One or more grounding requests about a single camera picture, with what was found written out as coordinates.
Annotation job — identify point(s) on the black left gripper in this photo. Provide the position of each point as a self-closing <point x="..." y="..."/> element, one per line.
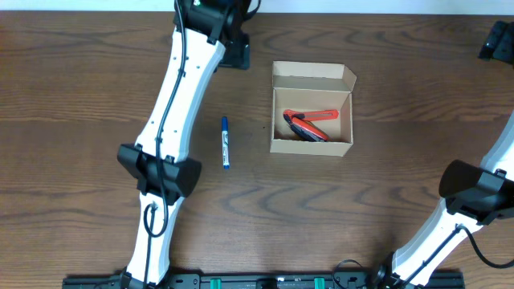
<point x="242" y="53"/>

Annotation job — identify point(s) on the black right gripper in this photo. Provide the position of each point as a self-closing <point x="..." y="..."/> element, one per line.
<point x="501" y="42"/>

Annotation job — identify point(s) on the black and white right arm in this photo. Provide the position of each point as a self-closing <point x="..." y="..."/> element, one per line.
<point x="471" y="197"/>

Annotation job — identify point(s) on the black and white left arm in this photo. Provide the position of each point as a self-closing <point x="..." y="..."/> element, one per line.
<point x="207" y="35"/>

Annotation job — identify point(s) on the open cardboard box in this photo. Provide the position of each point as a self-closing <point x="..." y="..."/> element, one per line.
<point x="306" y="87"/>

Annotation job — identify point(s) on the blue cap whiteboard marker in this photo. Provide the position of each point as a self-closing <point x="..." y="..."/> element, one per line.
<point x="225" y="144"/>

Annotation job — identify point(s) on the black mounting rail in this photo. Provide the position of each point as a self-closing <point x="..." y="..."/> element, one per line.
<point x="342" y="279"/>

